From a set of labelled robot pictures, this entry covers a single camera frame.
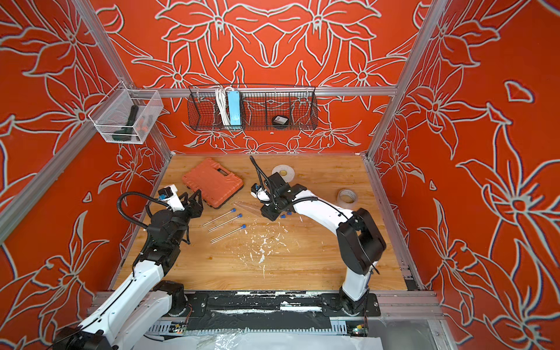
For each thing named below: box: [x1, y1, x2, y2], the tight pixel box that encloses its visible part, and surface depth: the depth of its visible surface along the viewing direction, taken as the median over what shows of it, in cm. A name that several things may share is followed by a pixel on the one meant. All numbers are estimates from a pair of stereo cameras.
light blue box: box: [227, 91, 242, 126], surface depth 91 cm
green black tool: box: [112, 105, 139, 142], surface depth 83 cm
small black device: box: [271, 115, 290, 127], surface depth 97 cm
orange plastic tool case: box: [182, 157, 245, 210], surface depth 103 cm
